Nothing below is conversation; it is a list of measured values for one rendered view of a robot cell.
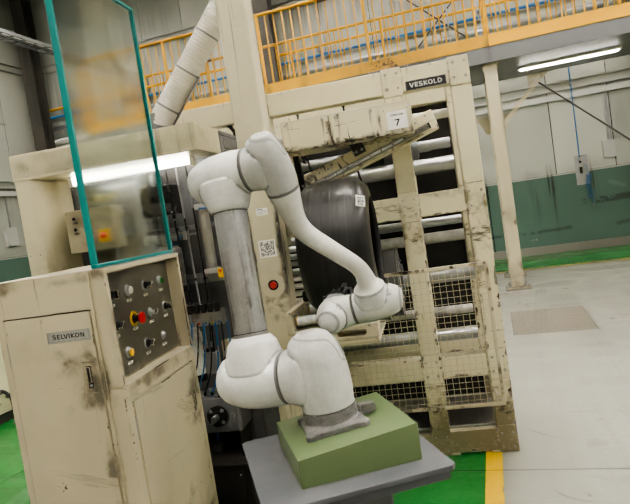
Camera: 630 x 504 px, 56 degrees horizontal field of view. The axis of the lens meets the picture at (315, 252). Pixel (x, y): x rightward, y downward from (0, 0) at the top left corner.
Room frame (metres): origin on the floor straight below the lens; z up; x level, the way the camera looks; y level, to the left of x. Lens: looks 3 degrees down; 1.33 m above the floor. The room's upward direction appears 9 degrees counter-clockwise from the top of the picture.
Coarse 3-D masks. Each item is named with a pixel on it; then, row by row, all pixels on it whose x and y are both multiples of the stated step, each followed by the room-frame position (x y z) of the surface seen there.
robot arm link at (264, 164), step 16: (256, 144) 1.68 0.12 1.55; (272, 144) 1.68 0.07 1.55; (240, 160) 1.71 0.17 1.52; (256, 160) 1.69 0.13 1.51; (272, 160) 1.68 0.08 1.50; (288, 160) 1.72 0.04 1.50; (240, 176) 1.71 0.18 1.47; (256, 176) 1.70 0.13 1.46; (272, 176) 1.70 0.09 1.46; (288, 176) 1.71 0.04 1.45; (272, 192) 1.73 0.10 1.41
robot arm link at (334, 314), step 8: (336, 296) 1.96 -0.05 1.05; (344, 296) 1.93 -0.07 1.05; (320, 304) 1.96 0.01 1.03; (328, 304) 1.90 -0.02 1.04; (336, 304) 1.90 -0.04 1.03; (344, 304) 1.90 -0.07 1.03; (320, 312) 1.88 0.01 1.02; (328, 312) 1.86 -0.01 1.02; (336, 312) 1.87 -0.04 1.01; (344, 312) 1.89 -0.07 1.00; (352, 312) 1.89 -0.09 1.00; (320, 320) 1.87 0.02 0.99; (328, 320) 1.86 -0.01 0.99; (336, 320) 1.86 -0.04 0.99; (344, 320) 1.88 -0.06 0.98; (352, 320) 1.90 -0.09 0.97; (320, 328) 1.88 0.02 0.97; (328, 328) 1.87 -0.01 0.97; (336, 328) 1.86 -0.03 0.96; (344, 328) 1.91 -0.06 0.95
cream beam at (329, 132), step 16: (336, 112) 2.73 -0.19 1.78; (352, 112) 2.71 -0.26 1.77; (368, 112) 2.70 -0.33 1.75; (384, 112) 2.68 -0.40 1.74; (288, 128) 2.77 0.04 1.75; (304, 128) 2.75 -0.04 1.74; (320, 128) 2.74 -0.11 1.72; (336, 128) 2.73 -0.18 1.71; (352, 128) 2.71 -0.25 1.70; (368, 128) 2.70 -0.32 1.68; (384, 128) 2.68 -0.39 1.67; (400, 128) 2.67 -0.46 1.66; (288, 144) 2.77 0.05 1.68; (304, 144) 2.76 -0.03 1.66; (320, 144) 2.74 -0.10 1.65; (336, 144) 2.73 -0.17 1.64
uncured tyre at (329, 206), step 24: (312, 192) 2.42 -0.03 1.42; (336, 192) 2.38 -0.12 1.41; (360, 192) 2.39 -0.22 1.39; (312, 216) 2.33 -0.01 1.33; (336, 216) 2.30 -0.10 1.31; (360, 216) 2.30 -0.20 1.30; (336, 240) 2.27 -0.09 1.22; (360, 240) 2.27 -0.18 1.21; (312, 264) 2.29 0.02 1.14; (336, 264) 2.28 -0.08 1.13; (312, 288) 2.33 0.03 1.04; (336, 288) 2.32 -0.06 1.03
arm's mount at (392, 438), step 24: (384, 408) 1.68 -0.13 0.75; (288, 432) 1.66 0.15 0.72; (360, 432) 1.54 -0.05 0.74; (384, 432) 1.50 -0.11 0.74; (408, 432) 1.51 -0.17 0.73; (288, 456) 1.61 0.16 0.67; (312, 456) 1.46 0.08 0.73; (336, 456) 1.47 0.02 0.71; (360, 456) 1.48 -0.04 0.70; (384, 456) 1.50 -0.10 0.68; (408, 456) 1.51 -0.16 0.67; (312, 480) 1.45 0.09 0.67; (336, 480) 1.47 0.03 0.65
